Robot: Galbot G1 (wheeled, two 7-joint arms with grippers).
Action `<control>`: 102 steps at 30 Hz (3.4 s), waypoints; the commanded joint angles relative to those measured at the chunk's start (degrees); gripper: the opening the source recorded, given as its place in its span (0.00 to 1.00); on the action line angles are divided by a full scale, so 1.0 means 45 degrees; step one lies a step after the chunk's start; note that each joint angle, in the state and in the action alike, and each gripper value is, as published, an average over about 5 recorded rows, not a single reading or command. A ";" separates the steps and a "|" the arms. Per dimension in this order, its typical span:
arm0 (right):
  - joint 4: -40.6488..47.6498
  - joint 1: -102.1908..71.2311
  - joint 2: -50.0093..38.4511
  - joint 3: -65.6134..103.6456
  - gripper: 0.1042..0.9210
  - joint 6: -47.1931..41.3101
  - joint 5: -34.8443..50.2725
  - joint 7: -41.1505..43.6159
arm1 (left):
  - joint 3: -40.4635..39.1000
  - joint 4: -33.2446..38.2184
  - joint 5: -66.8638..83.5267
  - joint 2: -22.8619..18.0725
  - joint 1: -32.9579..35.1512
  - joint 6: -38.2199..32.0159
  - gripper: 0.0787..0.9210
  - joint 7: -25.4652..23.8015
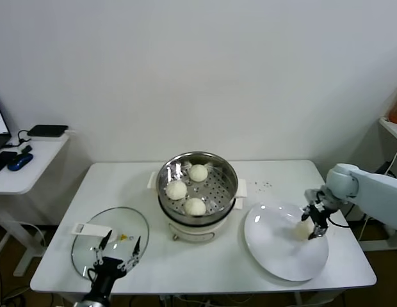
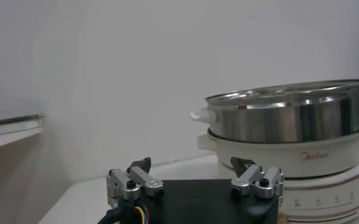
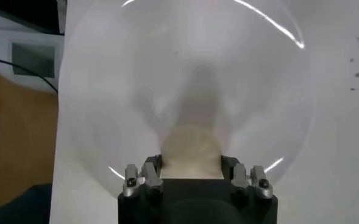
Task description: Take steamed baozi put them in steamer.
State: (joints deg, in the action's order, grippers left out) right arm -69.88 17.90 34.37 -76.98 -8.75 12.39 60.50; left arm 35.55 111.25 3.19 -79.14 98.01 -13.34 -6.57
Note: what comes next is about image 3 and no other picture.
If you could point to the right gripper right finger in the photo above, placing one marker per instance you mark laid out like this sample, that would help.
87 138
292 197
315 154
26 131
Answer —
252 182

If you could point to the white steamed baozi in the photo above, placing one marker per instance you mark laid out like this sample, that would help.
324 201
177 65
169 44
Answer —
191 149

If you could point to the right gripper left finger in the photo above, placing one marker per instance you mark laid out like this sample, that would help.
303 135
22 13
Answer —
144 182

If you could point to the white robot base with screen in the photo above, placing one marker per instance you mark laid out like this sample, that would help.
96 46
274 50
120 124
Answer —
33 61

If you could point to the black robot column with tape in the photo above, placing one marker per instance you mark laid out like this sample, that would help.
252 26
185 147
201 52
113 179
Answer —
20 12

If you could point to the white round plate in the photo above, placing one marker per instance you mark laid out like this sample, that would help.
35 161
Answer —
106 91

